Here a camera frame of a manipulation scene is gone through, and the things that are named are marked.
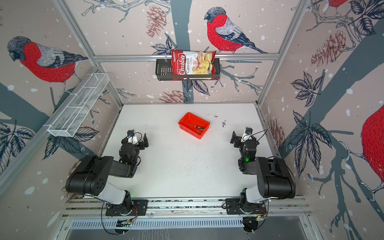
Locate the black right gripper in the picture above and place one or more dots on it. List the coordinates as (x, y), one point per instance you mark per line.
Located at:
(237, 141)

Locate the red plastic bin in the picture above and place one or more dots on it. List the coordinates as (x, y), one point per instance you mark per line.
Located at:
(195, 120)

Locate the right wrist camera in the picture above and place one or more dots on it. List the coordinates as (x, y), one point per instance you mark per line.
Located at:
(247, 134)

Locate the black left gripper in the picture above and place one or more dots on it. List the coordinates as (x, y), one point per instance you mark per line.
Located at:
(140, 144)

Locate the white wire mesh shelf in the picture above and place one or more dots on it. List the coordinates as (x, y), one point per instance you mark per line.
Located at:
(70, 119)

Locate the orange handled screwdriver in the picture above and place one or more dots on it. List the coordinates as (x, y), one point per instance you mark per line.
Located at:
(197, 127)

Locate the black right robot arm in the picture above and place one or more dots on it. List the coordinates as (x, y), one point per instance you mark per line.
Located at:
(274, 179)

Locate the black wall basket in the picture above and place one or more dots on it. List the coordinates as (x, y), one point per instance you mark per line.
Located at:
(164, 72)

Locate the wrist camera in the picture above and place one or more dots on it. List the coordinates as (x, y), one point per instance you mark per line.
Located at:
(131, 136)
(247, 134)

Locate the red cassava chips bag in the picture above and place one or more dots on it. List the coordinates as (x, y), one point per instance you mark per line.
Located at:
(194, 63)

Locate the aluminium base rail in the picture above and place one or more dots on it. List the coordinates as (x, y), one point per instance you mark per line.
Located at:
(186, 207)

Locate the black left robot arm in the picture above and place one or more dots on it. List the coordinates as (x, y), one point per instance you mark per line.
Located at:
(90, 178)

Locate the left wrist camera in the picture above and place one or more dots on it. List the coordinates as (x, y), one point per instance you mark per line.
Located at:
(131, 136)

